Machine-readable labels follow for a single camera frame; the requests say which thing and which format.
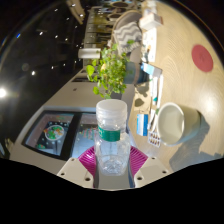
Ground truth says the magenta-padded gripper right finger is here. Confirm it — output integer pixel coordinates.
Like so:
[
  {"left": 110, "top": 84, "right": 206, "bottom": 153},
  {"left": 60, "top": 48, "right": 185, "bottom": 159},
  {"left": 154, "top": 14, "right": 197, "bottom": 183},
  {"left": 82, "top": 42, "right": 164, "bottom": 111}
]
[{"left": 128, "top": 145, "right": 171, "bottom": 189}]

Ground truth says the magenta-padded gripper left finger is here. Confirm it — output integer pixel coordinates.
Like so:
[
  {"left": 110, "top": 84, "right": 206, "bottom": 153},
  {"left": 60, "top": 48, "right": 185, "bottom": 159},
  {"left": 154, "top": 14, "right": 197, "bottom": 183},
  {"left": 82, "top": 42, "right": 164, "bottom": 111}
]
[{"left": 57, "top": 145, "right": 98, "bottom": 189}]

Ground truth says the clear plastic bottle white cap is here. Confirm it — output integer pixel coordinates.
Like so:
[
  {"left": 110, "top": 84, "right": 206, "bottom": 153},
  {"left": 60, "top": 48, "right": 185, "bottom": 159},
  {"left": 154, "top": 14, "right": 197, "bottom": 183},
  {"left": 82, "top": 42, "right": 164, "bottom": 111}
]
[{"left": 93, "top": 98, "right": 132, "bottom": 178}]

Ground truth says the pill blister pack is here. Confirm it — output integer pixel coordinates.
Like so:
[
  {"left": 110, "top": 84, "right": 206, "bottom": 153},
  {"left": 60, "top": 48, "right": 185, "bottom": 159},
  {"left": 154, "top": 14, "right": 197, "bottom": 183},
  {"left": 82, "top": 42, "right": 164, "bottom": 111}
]
[{"left": 147, "top": 130, "right": 163, "bottom": 148}]

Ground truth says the flat blue box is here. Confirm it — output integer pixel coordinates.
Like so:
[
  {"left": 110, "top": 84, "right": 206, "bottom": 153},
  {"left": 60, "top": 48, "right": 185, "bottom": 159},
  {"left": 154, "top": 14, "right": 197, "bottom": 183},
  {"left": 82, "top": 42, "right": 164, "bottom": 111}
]
[{"left": 135, "top": 113, "right": 150, "bottom": 137}]

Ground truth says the white mug with green print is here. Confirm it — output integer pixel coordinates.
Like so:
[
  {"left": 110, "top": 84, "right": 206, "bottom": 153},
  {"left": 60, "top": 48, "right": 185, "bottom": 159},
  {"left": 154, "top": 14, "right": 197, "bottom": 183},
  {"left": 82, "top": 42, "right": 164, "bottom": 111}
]
[{"left": 156, "top": 101, "right": 203, "bottom": 147}]

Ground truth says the white and teal tube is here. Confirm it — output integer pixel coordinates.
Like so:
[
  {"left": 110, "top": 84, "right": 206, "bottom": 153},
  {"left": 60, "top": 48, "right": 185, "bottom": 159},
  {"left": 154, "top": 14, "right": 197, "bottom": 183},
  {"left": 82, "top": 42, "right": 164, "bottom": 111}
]
[{"left": 150, "top": 75, "right": 161, "bottom": 105}]

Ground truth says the green potted plant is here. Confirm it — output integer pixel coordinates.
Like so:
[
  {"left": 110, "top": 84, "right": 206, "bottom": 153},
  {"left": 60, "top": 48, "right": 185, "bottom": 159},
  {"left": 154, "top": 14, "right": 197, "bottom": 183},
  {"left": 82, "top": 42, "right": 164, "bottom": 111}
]
[{"left": 85, "top": 39, "right": 149, "bottom": 100}]

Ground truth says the small white blue box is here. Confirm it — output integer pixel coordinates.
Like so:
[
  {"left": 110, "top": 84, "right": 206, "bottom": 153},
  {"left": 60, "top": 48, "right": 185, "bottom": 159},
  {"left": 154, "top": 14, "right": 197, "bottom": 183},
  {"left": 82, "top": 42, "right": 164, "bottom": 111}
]
[{"left": 139, "top": 62, "right": 163, "bottom": 78}]

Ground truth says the group of ceiling spotlights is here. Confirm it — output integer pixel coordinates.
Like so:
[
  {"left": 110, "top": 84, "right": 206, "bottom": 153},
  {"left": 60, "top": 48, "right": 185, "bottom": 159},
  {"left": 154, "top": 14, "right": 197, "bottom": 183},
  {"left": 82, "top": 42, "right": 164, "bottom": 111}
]
[{"left": 0, "top": 13, "right": 84, "bottom": 99}]

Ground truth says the white round column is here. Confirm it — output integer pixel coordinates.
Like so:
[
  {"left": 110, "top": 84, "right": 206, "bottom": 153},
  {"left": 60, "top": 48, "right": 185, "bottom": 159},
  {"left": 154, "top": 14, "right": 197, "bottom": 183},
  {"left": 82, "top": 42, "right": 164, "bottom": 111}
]
[{"left": 77, "top": 48, "right": 102, "bottom": 60}]

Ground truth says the white printed leaflet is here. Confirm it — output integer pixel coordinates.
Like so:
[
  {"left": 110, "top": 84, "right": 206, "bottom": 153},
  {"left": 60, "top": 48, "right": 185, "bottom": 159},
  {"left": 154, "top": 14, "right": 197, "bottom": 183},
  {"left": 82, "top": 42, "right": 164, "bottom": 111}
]
[{"left": 141, "top": 27, "right": 158, "bottom": 64}]

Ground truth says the flat round red coaster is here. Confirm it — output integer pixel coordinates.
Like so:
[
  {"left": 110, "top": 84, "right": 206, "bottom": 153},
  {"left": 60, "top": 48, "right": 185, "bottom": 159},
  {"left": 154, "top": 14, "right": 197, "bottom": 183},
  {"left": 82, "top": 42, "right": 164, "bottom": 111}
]
[{"left": 191, "top": 44, "right": 215, "bottom": 73}]

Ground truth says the grey zigzag striped cushion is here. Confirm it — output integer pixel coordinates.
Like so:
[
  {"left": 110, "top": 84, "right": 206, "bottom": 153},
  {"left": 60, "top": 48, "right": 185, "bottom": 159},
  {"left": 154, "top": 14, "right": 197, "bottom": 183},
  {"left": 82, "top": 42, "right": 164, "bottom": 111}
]
[{"left": 112, "top": 21, "right": 143, "bottom": 53}]

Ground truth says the white and orange box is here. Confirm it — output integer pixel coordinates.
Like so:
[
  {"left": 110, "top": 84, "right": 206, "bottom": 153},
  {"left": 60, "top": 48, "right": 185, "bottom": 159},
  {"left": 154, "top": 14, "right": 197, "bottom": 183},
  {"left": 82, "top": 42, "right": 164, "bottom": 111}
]
[{"left": 138, "top": 12, "right": 164, "bottom": 32}]

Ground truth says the grey curved sofa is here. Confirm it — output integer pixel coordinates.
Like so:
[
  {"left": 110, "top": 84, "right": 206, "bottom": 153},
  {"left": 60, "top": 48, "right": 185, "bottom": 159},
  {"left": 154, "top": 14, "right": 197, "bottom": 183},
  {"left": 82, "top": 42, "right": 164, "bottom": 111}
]
[{"left": 108, "top": 9, "right": 145, "bottom": 66}]

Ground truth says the group of oval-back chairs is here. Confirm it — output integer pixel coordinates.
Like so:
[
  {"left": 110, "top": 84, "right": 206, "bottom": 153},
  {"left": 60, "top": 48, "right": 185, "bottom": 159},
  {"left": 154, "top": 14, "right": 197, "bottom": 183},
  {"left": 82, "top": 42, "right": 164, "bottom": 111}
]
[{"left": 99, "top": 0, "right": 148, "bottom": 21}]

